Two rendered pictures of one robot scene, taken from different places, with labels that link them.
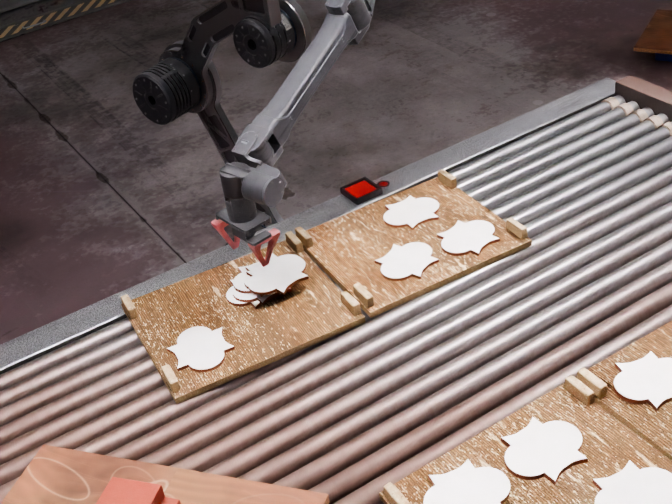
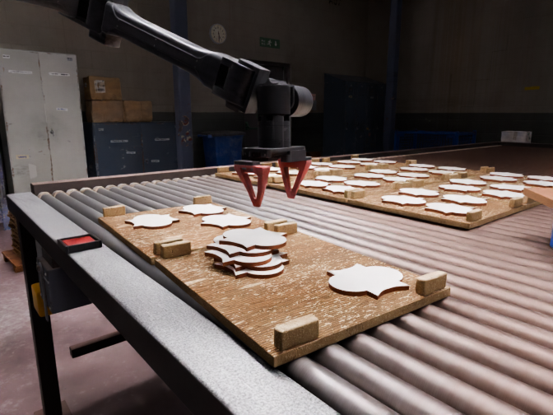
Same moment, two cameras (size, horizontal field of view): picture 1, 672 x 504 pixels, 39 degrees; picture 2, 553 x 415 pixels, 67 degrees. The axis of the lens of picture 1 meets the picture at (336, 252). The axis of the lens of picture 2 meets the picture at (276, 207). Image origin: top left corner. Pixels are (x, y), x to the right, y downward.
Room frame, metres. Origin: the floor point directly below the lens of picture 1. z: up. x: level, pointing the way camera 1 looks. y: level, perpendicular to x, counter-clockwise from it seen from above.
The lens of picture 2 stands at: (1.73, 0.90, 1.21)
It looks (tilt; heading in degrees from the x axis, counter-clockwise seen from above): 13 degrees down; 258
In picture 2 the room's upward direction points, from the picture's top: straight up
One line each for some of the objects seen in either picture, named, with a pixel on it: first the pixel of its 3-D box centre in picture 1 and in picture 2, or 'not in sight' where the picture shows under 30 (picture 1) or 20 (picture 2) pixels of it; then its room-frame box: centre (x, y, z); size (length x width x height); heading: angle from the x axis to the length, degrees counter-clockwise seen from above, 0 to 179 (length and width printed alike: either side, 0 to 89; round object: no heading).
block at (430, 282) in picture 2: (171, 378); (431, 282); (1.36, 0.34, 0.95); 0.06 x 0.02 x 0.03; 23
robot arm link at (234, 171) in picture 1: (238, 181); (275, 100); (1.57, 0.17, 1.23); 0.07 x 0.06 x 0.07; 48
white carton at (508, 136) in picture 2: not in sight; (516, 137); (-3.26, -4.73, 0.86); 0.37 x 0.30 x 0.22; 118
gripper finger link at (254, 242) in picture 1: (258, 243); (286, 174); (1.55, 0.15, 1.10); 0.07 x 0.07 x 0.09; 39
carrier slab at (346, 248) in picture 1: (409, 240); (189, 226); (1.73, -0.17, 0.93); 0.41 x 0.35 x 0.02; 114
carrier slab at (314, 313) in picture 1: (239, 312); (289, 275); (1.56, 0.22, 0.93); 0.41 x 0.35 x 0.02; 113
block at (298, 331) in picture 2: (129, 306); (296, 332); (1.61, 0.45, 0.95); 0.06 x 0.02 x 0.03; 23
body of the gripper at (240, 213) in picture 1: (241, 207); (274, 136); (1.58, 0.17, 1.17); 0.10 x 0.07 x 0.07; 39
